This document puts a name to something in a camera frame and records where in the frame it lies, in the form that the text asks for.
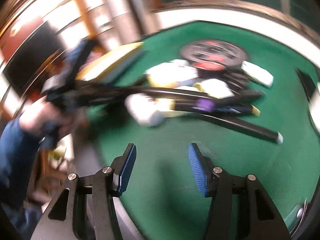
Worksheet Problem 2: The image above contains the round dice control panel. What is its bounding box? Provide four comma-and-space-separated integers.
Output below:
180, 40, 248, 69

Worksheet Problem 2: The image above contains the small white box right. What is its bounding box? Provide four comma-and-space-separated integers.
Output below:
241, 61, 274, 88

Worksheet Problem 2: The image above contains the black pen white tip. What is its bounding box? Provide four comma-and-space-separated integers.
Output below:
198, 114, 284, 144

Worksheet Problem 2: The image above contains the white red label bottle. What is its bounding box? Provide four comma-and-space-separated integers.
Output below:
124, 93, 165, 127

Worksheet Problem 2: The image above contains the black television screen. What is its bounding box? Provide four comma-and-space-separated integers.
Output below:
3, 22, 66, 96

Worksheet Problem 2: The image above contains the long black marker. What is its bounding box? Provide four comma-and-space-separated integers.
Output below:
128, 86, 265, 104

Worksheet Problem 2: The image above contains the black red tape roll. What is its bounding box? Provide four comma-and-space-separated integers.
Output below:
191, 61, 227, 78

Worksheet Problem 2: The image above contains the person's left hand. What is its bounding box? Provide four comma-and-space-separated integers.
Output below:
18, 97, 87, 139

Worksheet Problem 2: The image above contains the blue sleeve left forearm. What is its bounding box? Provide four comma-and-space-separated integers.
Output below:
1, 118, 42, 238

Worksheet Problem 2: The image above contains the black marker purple band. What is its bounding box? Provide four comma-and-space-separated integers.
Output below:
170, 100, 260, 116

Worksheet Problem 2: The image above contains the white green label bottle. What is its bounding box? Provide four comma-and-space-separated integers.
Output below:
145, 59, 199, 88

